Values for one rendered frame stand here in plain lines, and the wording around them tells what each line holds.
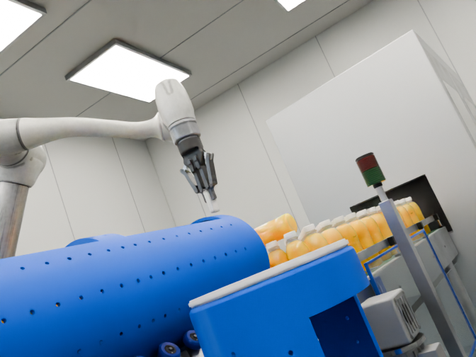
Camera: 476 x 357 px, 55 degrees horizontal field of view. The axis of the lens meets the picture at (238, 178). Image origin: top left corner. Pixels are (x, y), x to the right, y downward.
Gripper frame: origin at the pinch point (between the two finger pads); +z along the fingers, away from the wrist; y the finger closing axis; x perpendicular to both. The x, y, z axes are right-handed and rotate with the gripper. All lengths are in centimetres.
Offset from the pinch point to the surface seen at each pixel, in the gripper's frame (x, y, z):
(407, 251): -35, -37, 35
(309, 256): 53, -50, 26
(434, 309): -35, -37, 54
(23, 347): 74, -15, 22
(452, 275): -143, -21, 62
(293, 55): -405, 97, -205
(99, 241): 52, -10, 8
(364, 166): -34, -36, 6
